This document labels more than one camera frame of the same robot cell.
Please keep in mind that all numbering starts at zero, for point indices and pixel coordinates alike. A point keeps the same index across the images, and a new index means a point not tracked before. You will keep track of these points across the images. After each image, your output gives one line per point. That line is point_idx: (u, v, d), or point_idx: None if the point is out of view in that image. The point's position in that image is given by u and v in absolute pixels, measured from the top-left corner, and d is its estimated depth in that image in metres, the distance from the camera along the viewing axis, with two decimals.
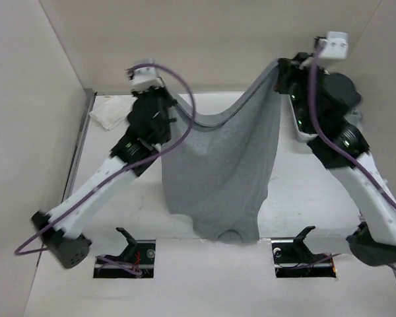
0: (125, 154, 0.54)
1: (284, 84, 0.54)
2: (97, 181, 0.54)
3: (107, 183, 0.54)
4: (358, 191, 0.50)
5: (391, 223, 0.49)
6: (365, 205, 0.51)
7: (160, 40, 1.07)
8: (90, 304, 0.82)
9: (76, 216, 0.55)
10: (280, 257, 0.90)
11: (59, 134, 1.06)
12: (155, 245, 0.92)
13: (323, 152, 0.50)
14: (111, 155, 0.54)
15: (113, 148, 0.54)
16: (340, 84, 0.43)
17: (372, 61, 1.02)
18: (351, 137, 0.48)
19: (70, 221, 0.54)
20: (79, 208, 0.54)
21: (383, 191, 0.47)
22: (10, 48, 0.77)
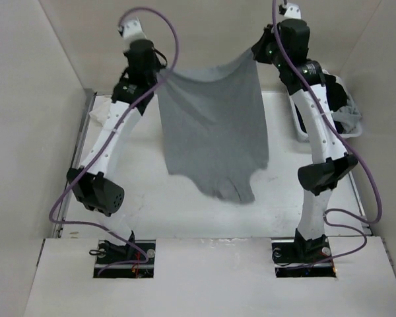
0: (125, 94, 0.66)
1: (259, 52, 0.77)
2: (113, 123, 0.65)
3: (121, 124, 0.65)
4: (307, 113, 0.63)
5: (324, 142, 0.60)
6: (310, 128, 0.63)
7: (160, 39, 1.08)
8: (90, 304, 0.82)
9: (106, 158, 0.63)
10: (279, 256, 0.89)
11: (59, 133, 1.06)
12: (155, 245, 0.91)
13: (284, 78, 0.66)
14: (114, 100, 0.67)
15: (113, 95, 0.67)
16: (296, 23, 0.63)
17: (371, 60, 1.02)
18: (310, 69, 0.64)
19: (103, 162, 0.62)
20: (107, 150, 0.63)
21: (323, 113, 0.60)
22: (10, 48, 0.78)
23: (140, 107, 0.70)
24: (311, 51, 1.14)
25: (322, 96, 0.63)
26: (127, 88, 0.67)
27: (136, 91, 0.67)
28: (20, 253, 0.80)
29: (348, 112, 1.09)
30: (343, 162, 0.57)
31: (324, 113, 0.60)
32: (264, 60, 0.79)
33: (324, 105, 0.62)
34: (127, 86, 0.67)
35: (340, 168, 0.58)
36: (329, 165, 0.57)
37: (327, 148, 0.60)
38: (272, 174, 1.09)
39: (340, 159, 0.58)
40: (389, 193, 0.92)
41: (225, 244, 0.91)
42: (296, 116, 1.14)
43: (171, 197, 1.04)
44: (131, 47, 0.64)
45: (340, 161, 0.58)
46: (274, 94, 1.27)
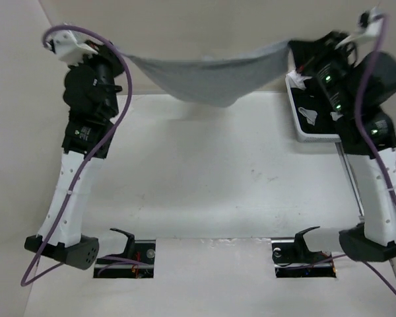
0: (77, 140, 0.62)
1: (309, 67, 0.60)
2: (66, 183, 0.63)
3: (78, 181, 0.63)
4: (370, 181, 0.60)
5: (388, 222, 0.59)
6: (369, 196, 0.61)
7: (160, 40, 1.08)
8: (90, 304, 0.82)
9: (66, 224, 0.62)
10: (279, 256, 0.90)
11: (59, 134, 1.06)
12: (155, 245, 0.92)
13: (346, 131, 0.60)
14: (65, 150, 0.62)
15: (64, 143, 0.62)
16: (386, 67, 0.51)
17: None
18: (379, 127, 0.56)
19: (63, 232, 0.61)
20: (65, 217, 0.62)
21: (391, 189, 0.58)
22: (10, 48, 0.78)
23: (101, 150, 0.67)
24: None
25: (391, 164, 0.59)
26: (80, 132, 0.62)
27: (90, 138, 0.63)
28: (19, 255, 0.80)
29: None
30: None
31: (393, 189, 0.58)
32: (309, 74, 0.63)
33: (391, 176, 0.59)
34: (80, 132, 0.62)
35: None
36: (393, 249, 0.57)
37: (391, 228, 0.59)
38: (272, 174, 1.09)
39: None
40: None
41: (225, 244, 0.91)
42: (296, 116, 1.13)
43: (171, 197, 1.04)
44: (68, 84, 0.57)
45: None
46: (274, 94, 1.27)
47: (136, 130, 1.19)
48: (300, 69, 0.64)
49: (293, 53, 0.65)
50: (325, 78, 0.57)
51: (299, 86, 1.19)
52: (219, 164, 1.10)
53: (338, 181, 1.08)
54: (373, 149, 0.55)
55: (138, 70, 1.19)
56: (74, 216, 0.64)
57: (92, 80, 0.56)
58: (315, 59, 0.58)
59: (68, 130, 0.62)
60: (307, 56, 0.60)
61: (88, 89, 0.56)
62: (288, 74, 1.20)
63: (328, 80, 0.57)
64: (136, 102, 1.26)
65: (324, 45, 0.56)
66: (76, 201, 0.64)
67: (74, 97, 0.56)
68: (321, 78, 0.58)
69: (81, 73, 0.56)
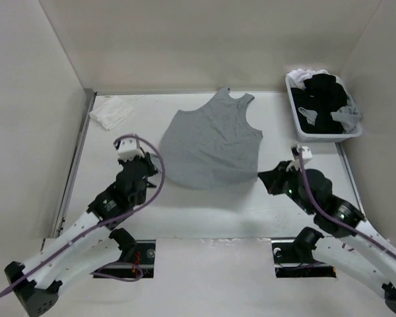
0: (101, 209, 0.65)
1: (276, 186, 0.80)
2: (72, 236, 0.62)
3: (80, 238, 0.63)
4: (367, 251, 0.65)
5: None
6: (377, 262, 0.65)
7: (160, 40, 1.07)
8: (90, 304, 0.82)
9: (48, 268, 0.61)
10: (280, 256, 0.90)
11: (59, 135, 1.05)
12: (155, 245, 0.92)
13: (327, 226, 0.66)
14: (88, 209, 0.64)
15: (90, 204, 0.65)
16: (319, 179, 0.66)
17: (371, 60, 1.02)
18: (344, 211, 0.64)
19: (42, 273, 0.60)
20: (51, 261, 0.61)
21: (385, 250, 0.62)
22: (10, 47, 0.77)
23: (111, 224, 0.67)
24: (311, 51, 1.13)
25: (370, 230, 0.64)
26: (107, 203, 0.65)
27: (113, 210, 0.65)
28: (18, 255, 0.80)
29: (348, 112, 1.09)
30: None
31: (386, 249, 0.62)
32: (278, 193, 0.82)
33: (379, 239, 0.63)
34: (107, 201, 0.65)
35: None
36: None
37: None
38: None
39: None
40: (389, 194, 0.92)
41: (225, 244, 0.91)
42: (296, 116, 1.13)
43: (171, 196, 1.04)
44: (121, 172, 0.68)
45: None
46: (274, 94, 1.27)
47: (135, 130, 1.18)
48: (271, 190, 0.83)
49: (264, 182, 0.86)
50: (288, 191, 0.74)
51: (299, 86, 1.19)
52: (218, 164, 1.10)
53: (338, 180, 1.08)
54: (350, 229, 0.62)
55: (138, 70, 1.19)
56: (59, 265, 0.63)
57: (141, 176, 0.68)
58: (277, 181, 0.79)
59: (99, 196, 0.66)
60: (271, 179, 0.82)
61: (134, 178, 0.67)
62: (288, 74, 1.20)
63: (291, 193, 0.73)
64: (136, 101, 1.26)
65: (278, 171, 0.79)
66: (68, 255, 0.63)
67: (124, 178, 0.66)
68: (286, 191, 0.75)
69: (135, 170, 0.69)
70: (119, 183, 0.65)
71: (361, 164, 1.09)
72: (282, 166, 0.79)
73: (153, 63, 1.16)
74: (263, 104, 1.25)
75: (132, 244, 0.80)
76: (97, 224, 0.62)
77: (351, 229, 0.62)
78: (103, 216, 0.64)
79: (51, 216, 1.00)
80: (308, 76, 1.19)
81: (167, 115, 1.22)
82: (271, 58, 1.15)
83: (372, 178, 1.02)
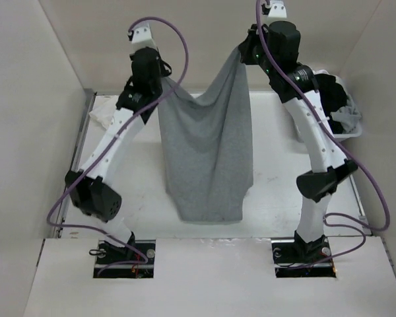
0: (129, 103, 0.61)
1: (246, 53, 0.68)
2: (116, 129, 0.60)
3: (125, 131, 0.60)
4: (302, 119, 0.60)
5: (324, 152, 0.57)
6: (308, 135, 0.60)
7: (160, 40, 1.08)
8: (90, 304, 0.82)
9: (105, 164, 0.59)
10: (279, 256, 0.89)
11: (59, 134, 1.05)
12: (155, 245, 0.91)
13: (279, 89, 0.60)
14: (119, 106, 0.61)
15: (118, 102, 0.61)
16: (280, 26, 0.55)
17: (371, 61, 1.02)
18: (302, 75, 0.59)
19: (102, 167, 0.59)
20: (107, 154, 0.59)
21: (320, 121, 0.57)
22: (10, 48, 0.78)
23: (145, 116, 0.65)
24: (311, 51, 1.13)
25: (317, 102, 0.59)
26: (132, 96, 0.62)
27: (140, 100, 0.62)
28: (18, 255, 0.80)
29: (348, 112, 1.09)
30: (346, 170, 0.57)
31: (303, 98, 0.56)
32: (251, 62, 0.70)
33: (319, 112, 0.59)
34: (132, 95, 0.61)
35: (340, 176, 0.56)
36: (330, 173, 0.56)
37: (327, 157, 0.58)
38: (272, 174, 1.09)
39: (344, 163, 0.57)
40: (389, 193, 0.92)
41: (225, 244, 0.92)
42: None
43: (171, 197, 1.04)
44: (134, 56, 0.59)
45: (340, 169, 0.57)
46: (275, 94, 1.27)
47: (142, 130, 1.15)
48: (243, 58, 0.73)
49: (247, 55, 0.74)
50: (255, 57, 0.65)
51: None
52: None
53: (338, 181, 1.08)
54: (296, 89, 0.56)
55: None
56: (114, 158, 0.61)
57: (156, 55, 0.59)
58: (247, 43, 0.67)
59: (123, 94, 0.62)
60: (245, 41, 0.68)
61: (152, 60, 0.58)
62: None
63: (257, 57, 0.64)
64: None
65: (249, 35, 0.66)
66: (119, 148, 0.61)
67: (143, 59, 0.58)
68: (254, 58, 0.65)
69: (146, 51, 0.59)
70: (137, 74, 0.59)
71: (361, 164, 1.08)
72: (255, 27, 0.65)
73: None
74: (262, 104, 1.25)
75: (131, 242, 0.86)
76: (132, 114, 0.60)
77: (299, 90, 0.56)
78: (134, 109, 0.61)
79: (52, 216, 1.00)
80: None
81: None
82: None
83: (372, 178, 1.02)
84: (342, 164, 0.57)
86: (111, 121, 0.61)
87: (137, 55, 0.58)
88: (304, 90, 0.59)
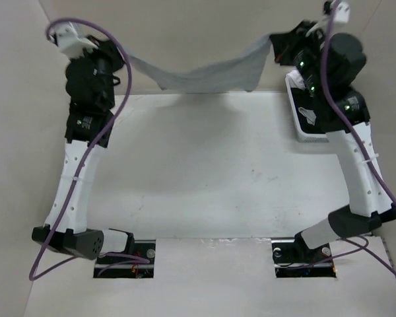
0: (78, 129, 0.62)
1: (287, 53, 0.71)
2: (72, 170, 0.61)
3: (83, 168, 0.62)
4: (349, 156, 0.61)
5: (369, 193, 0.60)
6: (351, 172, 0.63)
7: (159, 40, 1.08)
8: (90, 304, 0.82)
9: (72, 212, 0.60)
10: (279, 256, 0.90)
11: (59, 135, 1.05)
12: (155, 245, 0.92)
13: (323, 113, 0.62)
14: (69, 140, 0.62)
15: (68, 133, 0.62)
16: (348, 47, 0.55)
17: (370, 60, 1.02)
18: (352, 102, 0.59)
19: (70, 217, 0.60)
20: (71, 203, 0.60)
21: (369, 160, 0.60)
22: (10, 48, 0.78)
23: (103, 139, 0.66)
24: None
25: (365, 137, 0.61)
26: (82, 122, 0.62)
27: (92, 127, 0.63)
28: (18, 256, 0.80)
29: None
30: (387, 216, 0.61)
31: (354, 133, 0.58)
32: (286, 62, 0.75)
33: (369, 148, 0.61)
34: (82, 121, 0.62)
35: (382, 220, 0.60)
36: (375, 218, 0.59)
37: (371, 199, 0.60)
38: (272, 174, 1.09)
39: (388, 208, 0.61)
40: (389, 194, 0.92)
41: (225, 244, 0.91)
42: (296, 116, 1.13)
43: (171, 197, 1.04)
44: (69, 77, 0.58)
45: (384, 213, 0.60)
46: (275, 94, 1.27)
47: (144, 121, 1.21)
48: (279, 59, 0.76)
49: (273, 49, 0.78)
50: (300, 64, 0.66)
51: (299, 86, 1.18)
52: (218, 165, 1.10)
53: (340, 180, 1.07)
54: (346, 122, 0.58)
55: (138, 70, 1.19)
56: (80, 203, 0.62)
57: (93, 69, 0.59)
58: (291, 46, 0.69)
59: (70, 119, 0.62)
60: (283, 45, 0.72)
61: (90, 78, 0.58)
62: (288, 74, 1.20)
63: (303, 66, 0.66)
64: (136, 101, 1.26)
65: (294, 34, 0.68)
66: (81, 189, 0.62)
67: (79, 79, 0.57)
68: (297, 63, 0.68)
69: (80, 67, 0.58)
70: (75, 94, 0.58)
71: None
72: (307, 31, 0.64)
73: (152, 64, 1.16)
74: (262, 104, 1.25)
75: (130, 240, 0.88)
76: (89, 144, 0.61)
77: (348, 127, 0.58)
78: (88, 139, 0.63)
79: None
80: None
81: (167, 117, 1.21)
82: (270, 58, 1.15)
83: None
84: (386, 208, 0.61)
86: (65, 162, 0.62)
87: (71, 76, 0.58)
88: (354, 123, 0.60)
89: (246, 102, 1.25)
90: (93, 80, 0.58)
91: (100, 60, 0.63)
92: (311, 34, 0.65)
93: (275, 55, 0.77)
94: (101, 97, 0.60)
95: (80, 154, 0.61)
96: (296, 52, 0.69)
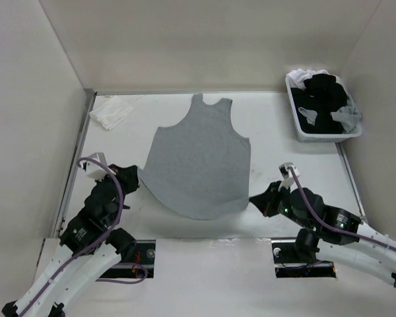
0: (73, 239, 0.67)
1: (270, 207, 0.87)
2: (51, 272, 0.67)
3: (61, 272, 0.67)
4: (371, 252, 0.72)
5: None
6: (383, 259, 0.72)
7: (159, 41, 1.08)
8: (90, 304, 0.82)
9: (37, 306, 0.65)
10: (280, 257, 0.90)
11: (59, 135, 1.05)
12: (155, 245, 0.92)
13: (329, 238, 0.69)
14: (61, 243, 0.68)
15: (62, 237, 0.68)
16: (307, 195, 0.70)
17: (371, 60, 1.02)
18: (342, 220, 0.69)
19: (33, 312, 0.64)
20: (39, 299, 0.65)
21: (389, 246, 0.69)
22: (10, 49, 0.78)
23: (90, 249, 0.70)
24: (311, 51, 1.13)
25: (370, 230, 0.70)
26: (77, 232, 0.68)
27: (84, 238, 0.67)
28: (18, 257, 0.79)
29: (348, 112, 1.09)
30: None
31: (362, 238, 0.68)
32: (274, 212, 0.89)
33: (379, 237, 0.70)
34: (77, 231, 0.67)
35: None
36: None
37: None
38: (272, 174, 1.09)
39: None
40: (390, 195, 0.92)
41: (226, 244, 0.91)
42: (296, 116, 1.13)
43: None
44: (88, 199, 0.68)
45: None
46: (275, 94, 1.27)
47: (144, 121, 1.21)
48: (266, 212, 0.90)
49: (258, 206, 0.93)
50: (284, 211, 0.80)
51: (299, 86, 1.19)
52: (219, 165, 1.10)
53: (339, 180, 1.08)
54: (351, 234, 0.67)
55: (138, 69, 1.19)
56: (49, 299, 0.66)
57: (112, 195, 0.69)
58: (272, 202, 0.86)
59: (70, 226, 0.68)
60: (264, 201, 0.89)
61: (105, 201, 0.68)
62: (288, 74, 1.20)
63: (286, 212, 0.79)
64: (137, 101, 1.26)
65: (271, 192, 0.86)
66: (54, 288, 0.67)
67: (96, 203, 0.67)
68: (282, 212, 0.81)
69: (102, 191, 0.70)
70: (89, 209, 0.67)
71: (362, 164, 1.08)
72: (273, 186, 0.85)
73: (152, 64, 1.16)
74: (262, 104, 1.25)
75: (132, 242, 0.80)
76: (72, 256, 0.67)
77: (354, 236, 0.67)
78: (77, 247, 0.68)
79: (52, 216, 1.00)
80: (308, 76, 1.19)
81: (167, 116, 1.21)
82: (270, 59, 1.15)
83: (372, 179, 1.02)
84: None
86: (51, 261, 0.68)
87: (90, 199, 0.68)
88: (355, 230, 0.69)
89: (247, 102, 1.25)
90: (107, 203, 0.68)
91: (109, 186, 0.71)
92: (282, 189, 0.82)
93: (261, 210, 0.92)
94: (99, 212, 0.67)
95: (65, 259, 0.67)
96: (276, 204, 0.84)
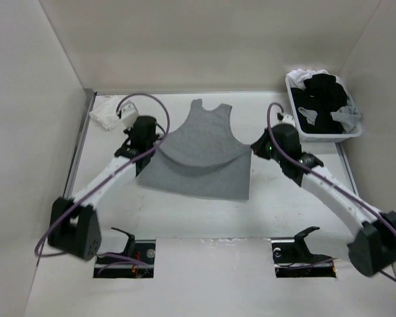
0: (127, 152, 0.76)
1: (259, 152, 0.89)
2: (111, 170, 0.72)
3: (120, 173, 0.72)
4: (319, 191, 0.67)
5: (351, 209, 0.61)
6: (332, 203, 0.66)
7: (159, 40, 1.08)
8: (89, 304, 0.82)
9: (99, 195, 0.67)
10: (279, 256, 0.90)
11: (59, 135, 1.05)
12: (155, 245, 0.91)
13: (290, 172, 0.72)
14: (117, 155, 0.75)
15: (116, 151, 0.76)
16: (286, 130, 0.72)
17: (371, 60, 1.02)
18: (307, 161, 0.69)
19: (96, 198, 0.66)
20: (101, 189, 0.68)
21: (333, 185, 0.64)
22: (10, 49, 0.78)
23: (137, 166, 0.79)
24: (311, 51, 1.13)
25: (327, 172, 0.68)
26: (129, 149, 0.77)
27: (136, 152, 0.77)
28: (18, 256, 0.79)
29: (348, 112, 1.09)
30: (384, 227, 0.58)
31: (311, 173, 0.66)
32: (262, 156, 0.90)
33: (333, 179, 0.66)
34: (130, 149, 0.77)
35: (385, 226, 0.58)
36: (368, 228, 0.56)
37: (357, 214, 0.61)
38: (272, 174, 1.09)
39: (375, 220, 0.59)
40: (390, 195, 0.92)
41: (226, 244, 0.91)
42: (296, 115, 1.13)
43: (171, 195, 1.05)
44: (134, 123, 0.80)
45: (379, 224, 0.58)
46: (274, 94, 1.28)
47: None
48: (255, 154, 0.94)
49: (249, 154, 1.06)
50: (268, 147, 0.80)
51: (299, 86, 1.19)
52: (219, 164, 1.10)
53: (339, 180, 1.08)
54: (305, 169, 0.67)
55: (137, 69, 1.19)
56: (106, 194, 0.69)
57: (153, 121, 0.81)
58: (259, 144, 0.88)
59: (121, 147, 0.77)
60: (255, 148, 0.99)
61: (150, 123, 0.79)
62: (288, 74, 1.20)
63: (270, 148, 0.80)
64: (136, 101, 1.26)
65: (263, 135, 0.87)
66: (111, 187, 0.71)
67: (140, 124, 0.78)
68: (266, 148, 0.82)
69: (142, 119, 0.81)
70: (135, 130, 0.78)
71: (362, 164, 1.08)
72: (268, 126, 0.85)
73: (152, 64, 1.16)
74: (262, 104, 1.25)
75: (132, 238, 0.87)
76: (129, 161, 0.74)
77: (305, 170, 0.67)
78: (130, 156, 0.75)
79: None
80: (308, 76, 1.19)
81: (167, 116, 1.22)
82: (271, 58, 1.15)
83: (372, 179, 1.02)
84: (375, 221, 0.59)
86: (106, 168, 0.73)
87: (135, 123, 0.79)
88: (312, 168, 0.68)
89: (247, 102, 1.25)
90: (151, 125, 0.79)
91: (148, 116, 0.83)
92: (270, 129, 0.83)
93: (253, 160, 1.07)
94: (146, 132, 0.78)
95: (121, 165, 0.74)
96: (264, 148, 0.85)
